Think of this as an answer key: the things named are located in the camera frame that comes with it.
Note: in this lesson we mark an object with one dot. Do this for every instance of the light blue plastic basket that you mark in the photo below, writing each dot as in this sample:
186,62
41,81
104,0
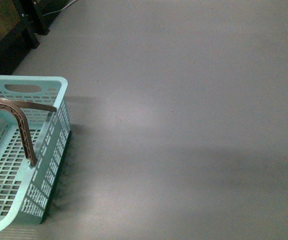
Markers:
24,189

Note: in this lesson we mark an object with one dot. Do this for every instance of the brown basket handle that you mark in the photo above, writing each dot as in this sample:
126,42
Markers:
24,131
26,105

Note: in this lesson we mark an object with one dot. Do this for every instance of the brown basket handle front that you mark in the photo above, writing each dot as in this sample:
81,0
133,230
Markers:
24,131

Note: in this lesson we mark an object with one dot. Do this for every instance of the black display shelf unit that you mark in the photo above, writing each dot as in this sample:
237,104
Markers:
21,22

